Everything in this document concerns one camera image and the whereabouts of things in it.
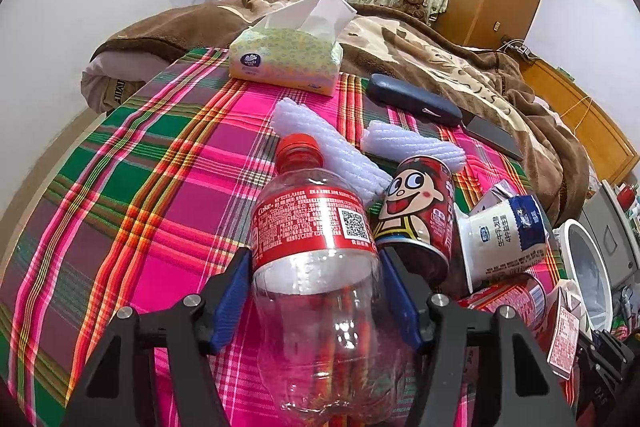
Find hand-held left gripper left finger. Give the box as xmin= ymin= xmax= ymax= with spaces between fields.
xmin=60 ymin=247 xmax=253 ymax=427

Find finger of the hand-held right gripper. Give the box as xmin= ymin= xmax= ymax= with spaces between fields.
xmin=575 ymin=331 xmax=633 ymax=427

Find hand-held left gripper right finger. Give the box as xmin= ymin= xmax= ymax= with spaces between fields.
xmin=377 ymin=249 xmax=576 ymax=427

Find red cartoon milk can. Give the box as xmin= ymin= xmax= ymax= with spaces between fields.
xmin=372 ymin=155 xmax=457 ymax=285

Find white trash bin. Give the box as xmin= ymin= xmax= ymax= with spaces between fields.
xmin=557 ymin=219 xmax=613 ymax=333

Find clear plastic bottle red label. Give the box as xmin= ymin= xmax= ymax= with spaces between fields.
xmin=250 ymin=133 xmax=396 ymax=425

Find white yogurt cup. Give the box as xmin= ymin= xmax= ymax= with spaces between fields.
xmin=457 ymin=194 xmax=551 ymax=293

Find small red white carton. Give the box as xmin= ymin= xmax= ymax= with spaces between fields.
xmin=546 ymin=282 xmax=593 ymax=380

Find pink green plaid cloth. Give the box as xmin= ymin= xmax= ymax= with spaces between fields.
xmin=0 ymin=47 xmax=581 ymax=427

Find grey storage box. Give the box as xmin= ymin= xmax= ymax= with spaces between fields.
xmin=580 ymin=179 xmax=640 ymax=288

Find white paper carton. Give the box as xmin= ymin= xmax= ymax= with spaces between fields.
xmin=477 ymin=179 xmax=526 ymax=212

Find white foam net sleeve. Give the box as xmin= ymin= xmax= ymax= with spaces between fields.
xmin=270 ymin=96 xmax=393 ymax=202
xmin=361 ymin=119 xmax=466 ymax=172

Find wooden headboard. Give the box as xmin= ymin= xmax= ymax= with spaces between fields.
xmin=520 ymin=57 xmax=633 ymax=185

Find yellow patterned tissue pack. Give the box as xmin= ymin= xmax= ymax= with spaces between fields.
xmin=228 ymin=0 xmax=358 ymax=96

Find brown fleece blanket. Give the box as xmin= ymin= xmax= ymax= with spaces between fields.
xmin=90 ymin=0 xmax=591 ymax=228

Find white pillow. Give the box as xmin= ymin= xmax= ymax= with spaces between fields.
xmin=80 ymin=52 xmax=168 ymax=112

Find brown teddy bear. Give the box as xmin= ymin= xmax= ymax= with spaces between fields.
xmin=392 ymin=0 xmax=431 ymax=20

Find dark handled kitchen knife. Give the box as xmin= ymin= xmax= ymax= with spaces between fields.
xmin=366 ymin=73 xmax=523 ymax=160

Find white chargers with cables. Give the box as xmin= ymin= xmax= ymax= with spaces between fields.
xmin=500 ymin=36 xmax=531 ymax=55

